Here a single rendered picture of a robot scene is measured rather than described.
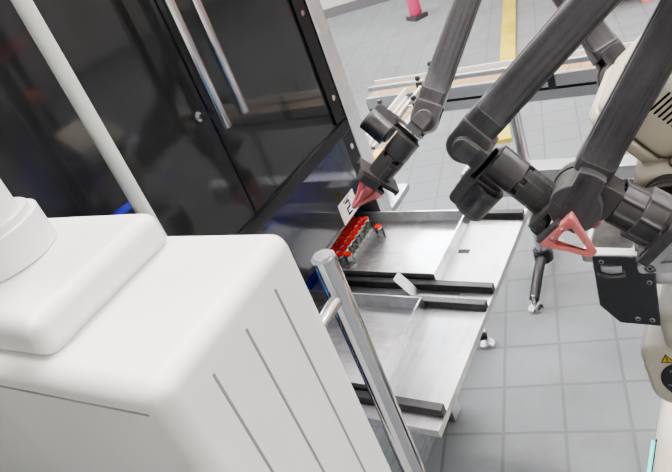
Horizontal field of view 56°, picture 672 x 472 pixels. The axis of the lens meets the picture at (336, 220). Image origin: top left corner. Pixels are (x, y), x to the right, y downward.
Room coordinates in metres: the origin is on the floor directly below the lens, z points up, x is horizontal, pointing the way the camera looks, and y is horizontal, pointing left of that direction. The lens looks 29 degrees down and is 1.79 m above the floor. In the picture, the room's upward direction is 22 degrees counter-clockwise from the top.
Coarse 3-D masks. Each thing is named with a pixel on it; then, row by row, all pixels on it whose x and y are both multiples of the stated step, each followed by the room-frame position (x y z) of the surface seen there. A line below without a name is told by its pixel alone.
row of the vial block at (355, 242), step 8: (360, 224) 1.49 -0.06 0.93; (368, 224) 1.50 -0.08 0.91; (352, 232) 1.46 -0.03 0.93; (360, 232) 1.47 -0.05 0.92; (368, 232) 1.48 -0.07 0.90; (352, 240) 1.43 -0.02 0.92; (360, 240) 1.45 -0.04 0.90; (344, 248) 1.40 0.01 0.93; (352, 248) 1.41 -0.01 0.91; (344, 256) 1.38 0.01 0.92; (344, 264) 1.38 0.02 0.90
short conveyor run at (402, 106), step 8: (400, 96) 2.18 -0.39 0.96; (416, 96) 2.14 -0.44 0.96; (392, 104) 2.13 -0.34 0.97; (400, 104) 2.20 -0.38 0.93; (408, 104) 2.08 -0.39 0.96; (400, 112) 2.03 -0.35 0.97; (408, 112) 2.10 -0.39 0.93; (408, 120) 2.02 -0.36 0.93; (368, 136) 1.96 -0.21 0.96; (392, 136) 1.95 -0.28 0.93; (416, 136) 2.02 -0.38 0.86; (376, 144) 1.86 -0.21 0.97; (384, 144) 1.92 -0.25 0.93
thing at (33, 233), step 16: (0, 192) 0.53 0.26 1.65; (0, 208) 0.52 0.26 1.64; (16, 208) 0.54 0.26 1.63; (32, 208) 0.54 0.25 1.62; (0, 224) 0.51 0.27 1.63; (16, 224) 0.52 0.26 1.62; (32, 224) 0.52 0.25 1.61; (48, 224) 0.54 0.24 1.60; (0, 240) 0.50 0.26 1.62; (16, 240) 0.50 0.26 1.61; (32, 240) 0.51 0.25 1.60; (48, 240) 0.53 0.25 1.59; (0, 256) 0.49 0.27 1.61; (16, 256) 0.50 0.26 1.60; (32, 256) 0.51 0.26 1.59; (0, 272) 0.49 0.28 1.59; (16, 272) 0.50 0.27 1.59
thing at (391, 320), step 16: (320, 304) 1.27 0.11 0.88; (368, 304) 1.20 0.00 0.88; (384, 304) 1.17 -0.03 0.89; (400, 304) 1.14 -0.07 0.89; (416, 304) 1.09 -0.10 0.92; (336, 320) 1.19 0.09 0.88; (368, 320) 1.14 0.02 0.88; (384, 320) 1.12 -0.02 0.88; (400, 320) 1.10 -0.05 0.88; (416, 320) 1.07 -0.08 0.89; (336, 336) 1.13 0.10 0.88; (384, 336) 1.07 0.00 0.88; (400, 336) 1.01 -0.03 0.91; (384, 352) 1.02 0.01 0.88; (400, 352) 0.99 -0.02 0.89; (352, 368) 1.01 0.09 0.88; (384, 368) 0.94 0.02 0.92; (352, 384) 0.94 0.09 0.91
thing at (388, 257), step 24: (384, 216) 1.53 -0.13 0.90; (408, 216) 1.48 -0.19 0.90; (432, 216) 1.43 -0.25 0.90; (456, 216) 1.39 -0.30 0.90; (384, 240) 1.44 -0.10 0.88; (408, 240) 1.39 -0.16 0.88; (432, 240) 1.35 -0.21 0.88; (456, 240) 1.29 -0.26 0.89; (360, 264) 1.37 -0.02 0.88; (384, 264) 1.33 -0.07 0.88; (408, 264) 1.29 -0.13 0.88; (432, 264) 1.25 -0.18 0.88
